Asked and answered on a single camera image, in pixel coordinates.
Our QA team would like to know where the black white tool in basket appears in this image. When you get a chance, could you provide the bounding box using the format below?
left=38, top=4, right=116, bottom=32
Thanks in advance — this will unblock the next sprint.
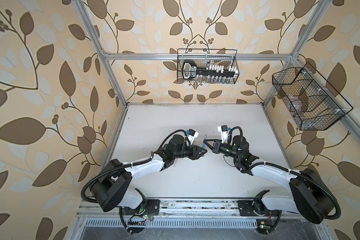
left=179, top=60, right=239, bottom=80

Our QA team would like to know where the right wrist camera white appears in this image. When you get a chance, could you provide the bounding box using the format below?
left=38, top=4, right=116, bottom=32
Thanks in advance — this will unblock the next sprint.
left=218, top=125, right=231, bottom=143

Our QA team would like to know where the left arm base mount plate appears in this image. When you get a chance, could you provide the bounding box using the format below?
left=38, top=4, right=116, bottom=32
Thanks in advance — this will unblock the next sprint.
left=122, top=199, right=161, bottom=216

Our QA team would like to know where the black wire basket back wall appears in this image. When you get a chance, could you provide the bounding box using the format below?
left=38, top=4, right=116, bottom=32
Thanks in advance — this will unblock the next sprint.
left=177, top=48, right=240, bottom=85

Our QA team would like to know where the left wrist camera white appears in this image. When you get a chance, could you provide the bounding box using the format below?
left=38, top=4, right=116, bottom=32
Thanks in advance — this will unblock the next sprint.
left=186, top=129, right=199, bottom=146

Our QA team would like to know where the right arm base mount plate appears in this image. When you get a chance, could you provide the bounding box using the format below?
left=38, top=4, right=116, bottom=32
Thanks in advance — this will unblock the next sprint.
left=238, top=200, right=270, bottom=217

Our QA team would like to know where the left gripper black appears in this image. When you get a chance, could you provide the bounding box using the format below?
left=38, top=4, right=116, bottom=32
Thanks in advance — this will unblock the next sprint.
left=173, top=142, right=208, bottom=161

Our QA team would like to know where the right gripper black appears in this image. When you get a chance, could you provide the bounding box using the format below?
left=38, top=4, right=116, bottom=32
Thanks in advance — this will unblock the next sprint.
left=203, top=139, right=240, bottom=161

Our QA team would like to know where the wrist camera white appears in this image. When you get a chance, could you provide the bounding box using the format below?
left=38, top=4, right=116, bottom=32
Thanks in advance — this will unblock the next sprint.
left=218, top=125, right=231, bottom=143
left=186, top=129, right=199, bottom=146

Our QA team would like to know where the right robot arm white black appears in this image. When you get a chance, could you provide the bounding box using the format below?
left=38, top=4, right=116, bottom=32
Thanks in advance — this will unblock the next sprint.
left=203, top=136, right=342, bottom=224

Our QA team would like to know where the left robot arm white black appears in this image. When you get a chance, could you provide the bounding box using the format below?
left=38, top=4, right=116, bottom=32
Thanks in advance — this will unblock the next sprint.
left=81, top=134, right=208, bottom=212

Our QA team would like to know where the black wire basket right wall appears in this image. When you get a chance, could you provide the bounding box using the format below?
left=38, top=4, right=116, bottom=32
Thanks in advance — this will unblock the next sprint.
left=272, top=63, right=354, bottom=131

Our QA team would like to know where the black wire basket wall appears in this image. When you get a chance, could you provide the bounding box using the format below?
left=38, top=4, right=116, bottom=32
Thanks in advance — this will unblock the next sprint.
left=177, top=48, right=240, bottom=85
left=272, top=63, right=354, bottom=131

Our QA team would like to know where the aluminium frame back crossbar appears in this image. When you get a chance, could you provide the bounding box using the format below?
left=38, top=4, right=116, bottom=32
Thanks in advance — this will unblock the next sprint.
left=104, top=52, right=293, bottom=61

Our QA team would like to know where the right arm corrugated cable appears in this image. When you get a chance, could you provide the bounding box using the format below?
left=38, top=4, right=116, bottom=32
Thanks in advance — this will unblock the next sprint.
left=227, top=126, right=342, bottom=220

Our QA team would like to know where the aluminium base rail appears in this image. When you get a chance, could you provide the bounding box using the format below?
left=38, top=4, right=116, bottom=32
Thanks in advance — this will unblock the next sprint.
left=74, top=197, right=325, bottom=230

